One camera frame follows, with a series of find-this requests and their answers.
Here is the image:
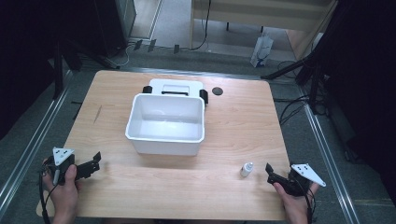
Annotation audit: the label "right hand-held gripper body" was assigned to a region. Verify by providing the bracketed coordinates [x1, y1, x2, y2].
[287, 162, 327, 198]

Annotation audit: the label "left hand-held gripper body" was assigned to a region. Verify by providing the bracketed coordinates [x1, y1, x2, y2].
[45, 147, 86, 187]

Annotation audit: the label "small white dropper bottle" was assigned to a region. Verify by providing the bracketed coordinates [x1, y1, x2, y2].
[239, 161, 255, 178]

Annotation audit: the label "person's right hand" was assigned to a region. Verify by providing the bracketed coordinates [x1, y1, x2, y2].
[272, 181, 320, 222]

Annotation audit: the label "person's left hand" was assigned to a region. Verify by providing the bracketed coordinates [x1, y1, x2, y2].
[41, 158, 81, 218]

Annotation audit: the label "white plastic storage box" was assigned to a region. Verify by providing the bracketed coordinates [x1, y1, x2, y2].
[124, 92, 206, 157]

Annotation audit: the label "black metal stand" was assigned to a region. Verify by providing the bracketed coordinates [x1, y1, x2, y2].
[261, 36, 332, 116]

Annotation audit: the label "white box lid black latches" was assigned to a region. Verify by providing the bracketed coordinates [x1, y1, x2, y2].
[142, 78, 209, 105]

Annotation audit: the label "white paper bag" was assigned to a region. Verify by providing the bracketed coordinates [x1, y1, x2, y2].
[249, 32, 275, 69]

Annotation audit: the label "dark cabinet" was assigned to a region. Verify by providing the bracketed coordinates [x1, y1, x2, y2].
[92, 0, 138, 59]

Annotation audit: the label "light wooden bench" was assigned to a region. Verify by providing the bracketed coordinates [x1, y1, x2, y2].
[189, 0, 339, 61]

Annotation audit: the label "metal floor rail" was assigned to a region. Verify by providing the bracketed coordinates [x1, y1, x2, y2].
[298, 85, 362, 224]
[0, 69, 76, 218]

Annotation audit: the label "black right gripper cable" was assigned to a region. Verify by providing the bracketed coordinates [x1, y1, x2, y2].
[295, 175, 317, 224]

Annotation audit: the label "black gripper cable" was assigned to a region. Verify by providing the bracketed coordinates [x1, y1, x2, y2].
[37, 166, 61, 224]
[295, 175, 317, 224]

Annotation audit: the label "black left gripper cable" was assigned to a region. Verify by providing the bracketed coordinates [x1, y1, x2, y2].
[37, 166, 61, 224]

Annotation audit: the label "black floor cables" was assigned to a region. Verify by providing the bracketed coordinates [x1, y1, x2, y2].
[273, 60, 312, 127]

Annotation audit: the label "black upright post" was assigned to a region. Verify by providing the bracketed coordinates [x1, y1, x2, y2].
[51, 40, 66, 101]

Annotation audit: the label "white floor cable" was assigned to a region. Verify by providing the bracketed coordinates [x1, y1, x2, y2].
[107, 43, 134, 69]

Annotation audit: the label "black hanging cable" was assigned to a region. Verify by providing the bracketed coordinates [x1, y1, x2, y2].
[190, 0, 213, 51]

